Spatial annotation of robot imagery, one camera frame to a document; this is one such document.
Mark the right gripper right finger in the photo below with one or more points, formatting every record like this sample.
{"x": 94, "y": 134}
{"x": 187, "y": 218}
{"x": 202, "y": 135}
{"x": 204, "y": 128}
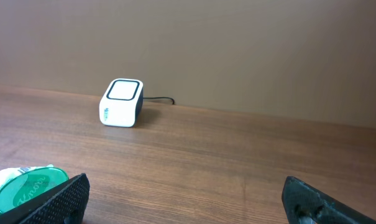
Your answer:
{"x": 306, "y": 204}

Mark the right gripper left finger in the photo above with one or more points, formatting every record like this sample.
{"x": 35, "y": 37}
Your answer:
{"x": 65, "y": 203}

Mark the green lid seasoning jar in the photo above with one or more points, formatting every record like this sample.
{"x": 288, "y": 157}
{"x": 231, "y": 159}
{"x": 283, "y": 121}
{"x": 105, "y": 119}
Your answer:
{"x": 26, "y": 186}

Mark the white barcode scanner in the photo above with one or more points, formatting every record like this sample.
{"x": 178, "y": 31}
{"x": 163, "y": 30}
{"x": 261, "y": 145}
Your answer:
{"x": 122, "y": 102}

